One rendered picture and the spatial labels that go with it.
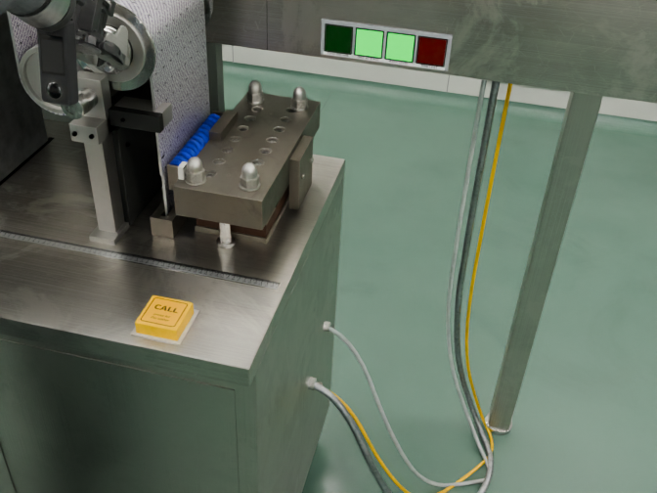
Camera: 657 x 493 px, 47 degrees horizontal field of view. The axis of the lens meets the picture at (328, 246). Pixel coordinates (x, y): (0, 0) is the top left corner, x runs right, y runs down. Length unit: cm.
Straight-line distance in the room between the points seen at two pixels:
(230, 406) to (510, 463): 116
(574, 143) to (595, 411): 101
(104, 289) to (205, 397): 25
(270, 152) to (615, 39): 65
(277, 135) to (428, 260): 151
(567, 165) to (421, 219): 142
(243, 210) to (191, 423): 37
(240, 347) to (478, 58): 70
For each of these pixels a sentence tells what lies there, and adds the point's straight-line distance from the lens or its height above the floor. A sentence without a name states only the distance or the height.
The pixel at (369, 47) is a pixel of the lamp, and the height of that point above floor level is 118.
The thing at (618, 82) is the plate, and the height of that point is 117.
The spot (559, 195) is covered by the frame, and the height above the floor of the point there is 82.
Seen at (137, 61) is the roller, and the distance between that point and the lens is 126.
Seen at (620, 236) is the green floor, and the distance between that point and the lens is 325.
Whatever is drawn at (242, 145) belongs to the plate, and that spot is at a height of 103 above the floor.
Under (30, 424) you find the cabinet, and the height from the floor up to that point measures 60.
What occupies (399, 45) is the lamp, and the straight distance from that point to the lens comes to 147.
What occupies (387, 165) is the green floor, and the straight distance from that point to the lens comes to 344.
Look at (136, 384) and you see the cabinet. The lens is 131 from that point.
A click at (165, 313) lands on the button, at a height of 92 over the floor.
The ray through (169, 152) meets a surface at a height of 105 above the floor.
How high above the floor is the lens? 172
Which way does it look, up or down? 37 degrees down
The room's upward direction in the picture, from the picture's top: 3 degrees clockwise
